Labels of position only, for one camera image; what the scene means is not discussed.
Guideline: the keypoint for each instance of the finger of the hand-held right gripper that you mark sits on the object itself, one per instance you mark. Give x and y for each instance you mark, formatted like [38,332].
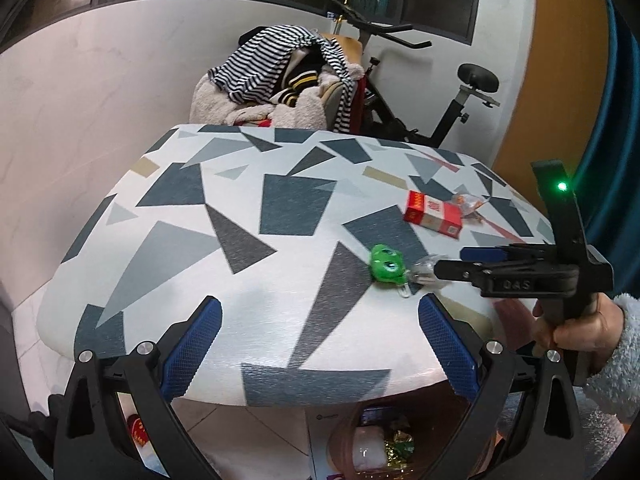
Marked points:
[485,253]
[457,271]

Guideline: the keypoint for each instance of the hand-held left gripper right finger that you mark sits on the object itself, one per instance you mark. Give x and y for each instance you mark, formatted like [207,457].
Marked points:
[447,350]

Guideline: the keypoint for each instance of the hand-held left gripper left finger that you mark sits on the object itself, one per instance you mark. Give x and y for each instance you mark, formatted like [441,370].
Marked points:
[195,350]

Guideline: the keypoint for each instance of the clear plastic wrapper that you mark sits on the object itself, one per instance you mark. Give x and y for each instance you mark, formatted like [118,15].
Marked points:
[425,274]

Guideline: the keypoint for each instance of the green foil wrapper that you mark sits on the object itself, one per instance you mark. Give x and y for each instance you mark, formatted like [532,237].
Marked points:
[400,445]

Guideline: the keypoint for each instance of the white plastic bag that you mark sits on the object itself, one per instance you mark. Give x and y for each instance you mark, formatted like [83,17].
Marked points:
[369,447]

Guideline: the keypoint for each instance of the brown round waste bin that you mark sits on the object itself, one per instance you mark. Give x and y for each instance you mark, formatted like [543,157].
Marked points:
[345,440]

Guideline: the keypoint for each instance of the person's right forearm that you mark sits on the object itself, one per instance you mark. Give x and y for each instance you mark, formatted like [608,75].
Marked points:
[620,375]

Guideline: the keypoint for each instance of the person's right hand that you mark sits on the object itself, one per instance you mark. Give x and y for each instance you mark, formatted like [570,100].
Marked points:
[602,327]

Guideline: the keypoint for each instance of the clear orange snack wrapper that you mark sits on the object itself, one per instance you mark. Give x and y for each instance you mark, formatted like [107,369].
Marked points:
[472,204]

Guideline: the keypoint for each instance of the red cigarette box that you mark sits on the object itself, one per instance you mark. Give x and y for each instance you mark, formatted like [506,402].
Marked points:
[432,212]

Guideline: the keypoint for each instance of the green frog toy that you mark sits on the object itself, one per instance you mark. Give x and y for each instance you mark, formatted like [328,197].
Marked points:
[386,262]

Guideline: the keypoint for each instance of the geometric patterned tablecloth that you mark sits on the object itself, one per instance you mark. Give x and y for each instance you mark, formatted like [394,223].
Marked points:
[250,260]

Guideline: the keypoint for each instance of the blue curtain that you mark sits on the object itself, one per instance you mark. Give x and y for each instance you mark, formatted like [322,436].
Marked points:
[612,135]

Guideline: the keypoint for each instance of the black exercise bike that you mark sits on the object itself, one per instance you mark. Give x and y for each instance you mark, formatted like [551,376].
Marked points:
[450,120]

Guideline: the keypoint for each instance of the orange wooden door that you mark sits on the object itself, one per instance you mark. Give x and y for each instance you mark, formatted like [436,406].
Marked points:
[550,85]

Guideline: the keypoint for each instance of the red cloth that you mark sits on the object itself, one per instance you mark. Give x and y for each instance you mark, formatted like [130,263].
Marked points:
[361,105]

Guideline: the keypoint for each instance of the dark jacket yellow stripes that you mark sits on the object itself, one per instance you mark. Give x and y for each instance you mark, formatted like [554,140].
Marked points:
[302,75]

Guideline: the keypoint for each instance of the beige fluffy coat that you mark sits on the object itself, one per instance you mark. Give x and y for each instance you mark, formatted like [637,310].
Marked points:
[215,100]

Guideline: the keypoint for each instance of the black white striped shirt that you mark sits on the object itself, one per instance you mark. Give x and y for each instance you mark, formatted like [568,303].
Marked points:
[260,60]

